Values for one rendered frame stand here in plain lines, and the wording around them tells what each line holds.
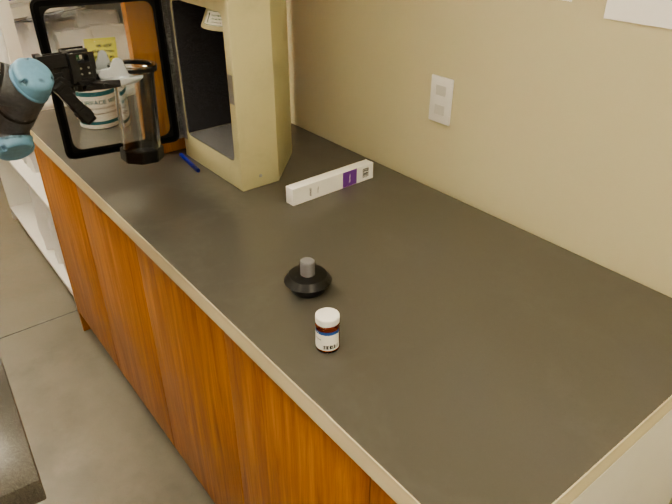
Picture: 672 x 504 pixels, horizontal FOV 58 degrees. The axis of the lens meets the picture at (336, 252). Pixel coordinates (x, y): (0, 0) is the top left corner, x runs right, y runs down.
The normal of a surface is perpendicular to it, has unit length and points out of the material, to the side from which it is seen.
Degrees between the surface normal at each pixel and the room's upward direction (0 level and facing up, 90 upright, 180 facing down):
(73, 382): 0
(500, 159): 90
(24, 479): 0
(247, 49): 90
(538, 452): 0
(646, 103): 90
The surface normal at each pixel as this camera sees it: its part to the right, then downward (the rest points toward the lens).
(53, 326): 0.00, -0.86
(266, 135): 0.62, 0.40
